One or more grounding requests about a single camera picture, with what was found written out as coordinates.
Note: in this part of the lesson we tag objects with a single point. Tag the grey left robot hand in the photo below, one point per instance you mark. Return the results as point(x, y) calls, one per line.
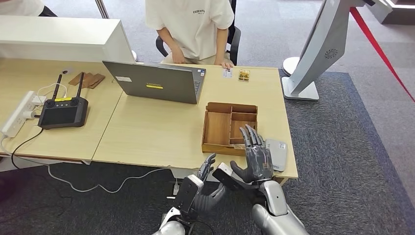
point(207, 199)

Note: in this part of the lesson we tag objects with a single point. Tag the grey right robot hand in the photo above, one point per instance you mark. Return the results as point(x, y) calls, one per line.
point(259, 162)

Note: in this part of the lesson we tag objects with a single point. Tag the person's left hand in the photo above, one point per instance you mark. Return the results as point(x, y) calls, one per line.
point(227, 64)

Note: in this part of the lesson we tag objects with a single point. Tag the person's right hand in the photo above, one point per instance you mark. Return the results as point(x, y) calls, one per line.
point(178, 57)

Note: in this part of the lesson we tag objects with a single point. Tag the white ID card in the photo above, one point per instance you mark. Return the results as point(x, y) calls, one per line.
point(227, 73)

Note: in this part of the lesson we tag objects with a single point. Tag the person's right forearm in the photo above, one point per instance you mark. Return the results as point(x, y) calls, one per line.
point(167, 39)

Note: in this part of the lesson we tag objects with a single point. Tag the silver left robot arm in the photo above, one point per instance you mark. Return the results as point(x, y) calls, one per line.
point(170, 228)

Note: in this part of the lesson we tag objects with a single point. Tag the person's left forearm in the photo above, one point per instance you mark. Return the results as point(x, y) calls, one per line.
point(221, 43)

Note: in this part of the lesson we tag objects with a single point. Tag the white card reader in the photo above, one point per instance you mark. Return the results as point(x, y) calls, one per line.
point(278, 157)

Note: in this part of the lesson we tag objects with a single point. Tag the person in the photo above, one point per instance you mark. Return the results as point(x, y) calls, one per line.
point(19, 6)
point(191, 29)

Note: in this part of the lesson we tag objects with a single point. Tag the grey laptop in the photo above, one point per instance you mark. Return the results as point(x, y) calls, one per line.
point(155, 81)

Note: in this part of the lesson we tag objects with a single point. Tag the white floor adapter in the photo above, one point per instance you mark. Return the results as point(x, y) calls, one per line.
point(176, 188)

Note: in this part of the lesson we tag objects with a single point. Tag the wooden organizer tray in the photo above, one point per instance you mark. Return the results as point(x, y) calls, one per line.
point(217, 129)

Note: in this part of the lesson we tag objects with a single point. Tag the white round stanchion base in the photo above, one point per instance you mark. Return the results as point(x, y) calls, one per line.
point(288, 65)

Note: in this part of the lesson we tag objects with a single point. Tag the dark grey floor rug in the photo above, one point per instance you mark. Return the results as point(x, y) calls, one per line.
point(340, 146)

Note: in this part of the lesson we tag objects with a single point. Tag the grey metal pole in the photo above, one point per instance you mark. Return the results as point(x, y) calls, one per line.
point(102, 8)

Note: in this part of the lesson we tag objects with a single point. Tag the white kiosk stand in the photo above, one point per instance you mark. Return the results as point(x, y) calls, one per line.
point(324, 42)

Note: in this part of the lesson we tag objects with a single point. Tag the white reception counter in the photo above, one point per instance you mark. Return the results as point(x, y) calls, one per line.
point(58, 39)

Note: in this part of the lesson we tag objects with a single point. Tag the black remote controller with antennas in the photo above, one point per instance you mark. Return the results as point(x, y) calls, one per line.
point(63, 113)

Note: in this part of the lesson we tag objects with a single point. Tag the white charger plug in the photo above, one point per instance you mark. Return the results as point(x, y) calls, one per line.
point(39, 99)
point(30, 114)

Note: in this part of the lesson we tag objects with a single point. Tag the red barrier belt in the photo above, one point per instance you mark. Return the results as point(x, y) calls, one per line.
point(373, 42)

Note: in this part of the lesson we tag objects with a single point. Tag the white power strip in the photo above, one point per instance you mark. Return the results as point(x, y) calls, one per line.
point(16, 120)

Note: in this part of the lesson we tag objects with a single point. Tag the grey display plinth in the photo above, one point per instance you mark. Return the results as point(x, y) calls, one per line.
point(398, 18)

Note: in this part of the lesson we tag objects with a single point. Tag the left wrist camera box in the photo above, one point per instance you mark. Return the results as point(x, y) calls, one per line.
point(188, 194)

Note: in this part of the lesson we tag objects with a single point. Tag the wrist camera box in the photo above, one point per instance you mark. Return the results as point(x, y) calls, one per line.
point(230, 178)
point(188, 194)

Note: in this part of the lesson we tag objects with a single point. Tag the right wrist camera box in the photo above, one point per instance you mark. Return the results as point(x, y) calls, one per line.
point(230, 178)

